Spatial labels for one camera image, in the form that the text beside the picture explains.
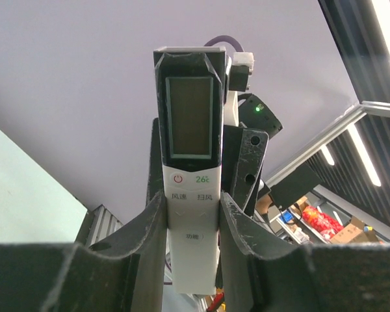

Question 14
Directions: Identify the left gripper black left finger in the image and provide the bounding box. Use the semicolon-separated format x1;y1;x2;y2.
0;192;166;311

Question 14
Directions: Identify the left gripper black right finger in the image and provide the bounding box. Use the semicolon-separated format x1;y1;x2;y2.
219;193;390;311

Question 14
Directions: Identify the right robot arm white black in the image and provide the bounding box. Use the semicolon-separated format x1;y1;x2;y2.
146;93;283;216

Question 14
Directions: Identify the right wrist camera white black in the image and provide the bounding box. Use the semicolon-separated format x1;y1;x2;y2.
227;52;255;92

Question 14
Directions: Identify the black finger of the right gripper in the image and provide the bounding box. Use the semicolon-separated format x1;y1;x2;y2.
146;118;163;204
222;125;269;217

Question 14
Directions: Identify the white remote control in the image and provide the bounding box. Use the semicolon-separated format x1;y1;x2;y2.
153;46;228;295

